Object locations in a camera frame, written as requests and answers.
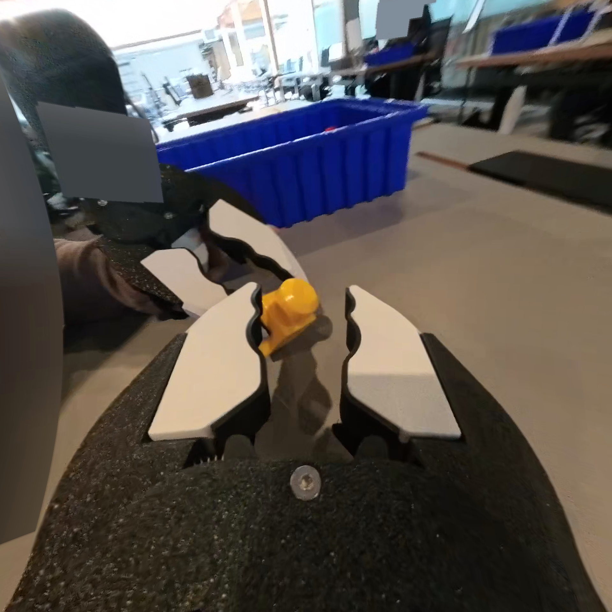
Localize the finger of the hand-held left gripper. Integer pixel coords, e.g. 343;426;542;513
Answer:
140;249;229;319
205;199;311;298

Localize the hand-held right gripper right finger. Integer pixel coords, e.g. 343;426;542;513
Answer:
337;285;463;444

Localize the blue plastic bin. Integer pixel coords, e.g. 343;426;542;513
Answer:
491;10;599;55
155;98;429;228
364;44;433;68

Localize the long wooden table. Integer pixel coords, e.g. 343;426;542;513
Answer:
454;40;612;139

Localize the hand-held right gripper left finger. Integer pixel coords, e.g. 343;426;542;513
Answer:
148;282;272;443

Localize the yellow tall one-stud block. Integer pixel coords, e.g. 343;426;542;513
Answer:
258;278;320;357

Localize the person's left hand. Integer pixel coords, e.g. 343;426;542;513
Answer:
198;229;236;284

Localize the black mat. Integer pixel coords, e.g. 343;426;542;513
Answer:
470;150;612;214

